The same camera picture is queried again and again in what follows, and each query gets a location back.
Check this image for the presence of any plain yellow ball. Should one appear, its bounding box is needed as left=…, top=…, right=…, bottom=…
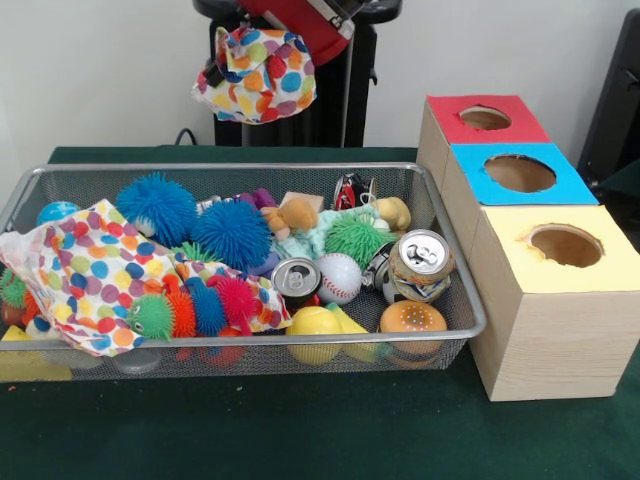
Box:
left=288, top=306, right=343, bottom=366

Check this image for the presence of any multicoloured spiky caterpillar toy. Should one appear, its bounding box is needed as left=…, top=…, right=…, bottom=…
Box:
left=126, top=275, right=263, bottom=341

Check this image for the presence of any colourful patterned cloth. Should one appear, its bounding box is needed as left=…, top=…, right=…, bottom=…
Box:
left=193, top=27, right=318, bottom=126

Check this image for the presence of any orange ball with cream dots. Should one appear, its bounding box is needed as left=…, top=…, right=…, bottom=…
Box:
left=379, top=300, right=448, bottom=363

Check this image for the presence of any black cable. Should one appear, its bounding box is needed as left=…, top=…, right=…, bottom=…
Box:
left=175, top=126, right=213, bottom=148

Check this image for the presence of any green spiky rubber ball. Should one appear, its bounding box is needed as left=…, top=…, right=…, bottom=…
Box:
left=323, top=213, right=396, bottom=271

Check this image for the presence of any black panel stand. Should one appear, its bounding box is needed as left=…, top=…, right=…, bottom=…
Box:
left=578, top=8, right=640, bottom=191

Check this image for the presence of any tan plush animal toy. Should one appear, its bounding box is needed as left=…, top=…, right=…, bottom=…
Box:
left=258, top=195, right=321, bottom=241

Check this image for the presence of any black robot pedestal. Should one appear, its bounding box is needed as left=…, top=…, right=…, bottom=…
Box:
left=193, top=0, right=403, bottom=149

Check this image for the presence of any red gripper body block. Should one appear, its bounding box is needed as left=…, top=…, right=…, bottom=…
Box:
left=240, top=0, right=353, bottom=67

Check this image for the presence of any polka dot cloth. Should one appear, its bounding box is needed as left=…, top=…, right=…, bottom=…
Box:
left=0, top=198, right=293, bottom=358

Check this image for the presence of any wooden box with three holes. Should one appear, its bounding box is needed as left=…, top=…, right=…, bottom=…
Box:
left=416, top=95, right=640, bottom=403

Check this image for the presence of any crushed silver drink can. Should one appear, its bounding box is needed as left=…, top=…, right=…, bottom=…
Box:
left=388, top=230, right=456, bottom=304

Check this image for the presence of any blue spiky rubber ball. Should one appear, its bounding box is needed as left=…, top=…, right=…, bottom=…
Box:
left=192, top=200, right=273, bottom=273
left=115, top=172, right=198, bottom=248

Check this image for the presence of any shallow clear mesh bin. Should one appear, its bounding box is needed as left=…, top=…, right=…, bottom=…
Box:
left=0, top=162, right=488, bottom=383

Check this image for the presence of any dark green table cloth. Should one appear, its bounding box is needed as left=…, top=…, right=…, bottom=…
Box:
left=0, top=145, right=640, bottom=480
left=598, top=158, right=640, bottom=198

